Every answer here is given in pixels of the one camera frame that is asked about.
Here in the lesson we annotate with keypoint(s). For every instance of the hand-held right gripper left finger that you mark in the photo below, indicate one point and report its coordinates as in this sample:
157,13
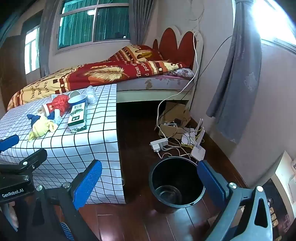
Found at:
87,183

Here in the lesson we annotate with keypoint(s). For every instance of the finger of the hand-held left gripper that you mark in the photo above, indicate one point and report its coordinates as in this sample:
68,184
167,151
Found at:
27,161
9,141

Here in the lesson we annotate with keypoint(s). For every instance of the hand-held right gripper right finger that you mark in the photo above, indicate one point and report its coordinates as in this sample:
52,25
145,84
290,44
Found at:
211,183

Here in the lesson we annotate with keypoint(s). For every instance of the yellow cloth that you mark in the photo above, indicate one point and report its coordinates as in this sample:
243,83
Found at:
40,129

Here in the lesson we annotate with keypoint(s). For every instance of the blue cloth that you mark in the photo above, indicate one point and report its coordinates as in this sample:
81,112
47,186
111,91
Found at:
33,118

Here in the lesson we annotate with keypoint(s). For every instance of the black trash bin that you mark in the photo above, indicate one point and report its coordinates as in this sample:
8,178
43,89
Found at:
161,176

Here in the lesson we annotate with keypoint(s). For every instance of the red plastic bag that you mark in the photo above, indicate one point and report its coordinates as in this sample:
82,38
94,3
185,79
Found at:
60,103

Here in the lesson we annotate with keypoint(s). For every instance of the green and white box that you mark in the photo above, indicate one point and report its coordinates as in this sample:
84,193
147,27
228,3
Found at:
77,115

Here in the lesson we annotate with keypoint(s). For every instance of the white cup with blue rim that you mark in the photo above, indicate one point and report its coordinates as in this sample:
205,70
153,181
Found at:
77,99

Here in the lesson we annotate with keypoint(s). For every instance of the person's left hand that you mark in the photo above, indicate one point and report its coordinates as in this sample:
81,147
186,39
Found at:
9,215

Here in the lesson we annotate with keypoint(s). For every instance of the white router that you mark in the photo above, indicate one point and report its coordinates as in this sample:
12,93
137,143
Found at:
198,153

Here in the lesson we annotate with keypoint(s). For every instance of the table with grid tablecloth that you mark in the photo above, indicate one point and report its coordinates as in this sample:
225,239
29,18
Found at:
81,148

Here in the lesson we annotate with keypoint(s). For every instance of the white modem box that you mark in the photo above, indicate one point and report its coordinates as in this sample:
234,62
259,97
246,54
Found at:
187,139

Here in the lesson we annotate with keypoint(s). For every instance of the blue striped slipper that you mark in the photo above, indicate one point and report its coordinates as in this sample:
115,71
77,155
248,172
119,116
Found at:
67,231

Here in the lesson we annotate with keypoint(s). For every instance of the open cardboard box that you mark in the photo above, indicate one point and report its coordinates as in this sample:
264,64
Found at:
172,133

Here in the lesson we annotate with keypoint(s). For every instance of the white power strip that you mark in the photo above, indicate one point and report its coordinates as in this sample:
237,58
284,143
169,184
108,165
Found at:
159,143

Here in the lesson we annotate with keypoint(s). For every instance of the brown wooden wardrobe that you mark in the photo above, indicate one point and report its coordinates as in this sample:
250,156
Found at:
11,76

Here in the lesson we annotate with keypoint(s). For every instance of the black power adapter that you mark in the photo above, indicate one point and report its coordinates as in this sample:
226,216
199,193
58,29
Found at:
178,121

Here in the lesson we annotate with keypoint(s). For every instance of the white cardboard box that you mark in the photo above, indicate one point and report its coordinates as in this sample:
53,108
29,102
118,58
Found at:
285,166

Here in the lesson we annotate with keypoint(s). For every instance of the clear plastic bag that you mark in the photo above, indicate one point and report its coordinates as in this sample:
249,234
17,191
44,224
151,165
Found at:
91,95

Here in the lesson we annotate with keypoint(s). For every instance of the small window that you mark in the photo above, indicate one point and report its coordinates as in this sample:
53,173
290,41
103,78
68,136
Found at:
31,51

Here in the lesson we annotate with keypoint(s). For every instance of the grey curtain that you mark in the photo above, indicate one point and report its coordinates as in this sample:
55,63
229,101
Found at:
46,46
138,23
235,81

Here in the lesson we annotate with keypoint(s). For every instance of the white bed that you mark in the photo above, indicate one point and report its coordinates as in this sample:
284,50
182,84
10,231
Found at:
161,84

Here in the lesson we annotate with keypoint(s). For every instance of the bed with red blanket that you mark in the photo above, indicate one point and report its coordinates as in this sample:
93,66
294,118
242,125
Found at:
104,71

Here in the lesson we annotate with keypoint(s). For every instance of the floral pillow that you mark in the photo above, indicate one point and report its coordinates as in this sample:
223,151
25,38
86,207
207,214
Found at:
182,73

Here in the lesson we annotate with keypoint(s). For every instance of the large window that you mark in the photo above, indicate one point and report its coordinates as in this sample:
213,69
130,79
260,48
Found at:
78,25

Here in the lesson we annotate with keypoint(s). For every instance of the red and white headboard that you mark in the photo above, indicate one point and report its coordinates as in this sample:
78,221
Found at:
171,41

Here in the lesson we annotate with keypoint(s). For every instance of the bright side window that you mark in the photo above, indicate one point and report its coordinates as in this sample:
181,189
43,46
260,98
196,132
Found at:
272,23

